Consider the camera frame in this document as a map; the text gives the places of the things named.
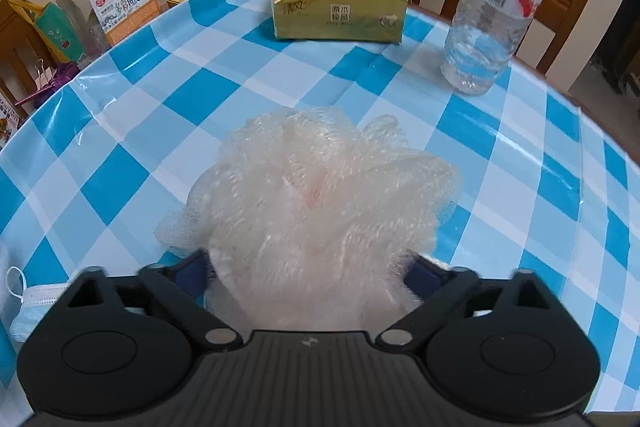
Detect pink mesh bath pouf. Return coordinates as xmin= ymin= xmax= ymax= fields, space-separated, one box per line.
xmin=155 ymin=107 xmax=461 ymax=336

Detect blue face mask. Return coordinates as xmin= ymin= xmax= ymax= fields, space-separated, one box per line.
xmin=6 ymin=267 xmax=68 ymax=343

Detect blue checkered tablecloth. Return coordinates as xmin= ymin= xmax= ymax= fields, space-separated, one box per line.
xmin=1 ymin=0 xmax=639 ymax=411

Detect purple binder clips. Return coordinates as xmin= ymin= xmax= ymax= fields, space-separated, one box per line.
xmin=15 ymin=62 xmax=80 ymax=108

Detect green yellow paper bag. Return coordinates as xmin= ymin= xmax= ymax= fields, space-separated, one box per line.
xmin=6 ymin=0 xmax=87 ymax=65

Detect gold tissue pack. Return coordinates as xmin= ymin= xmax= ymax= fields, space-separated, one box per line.
xmin=270 ymin=0 xmax=408 ymax=43

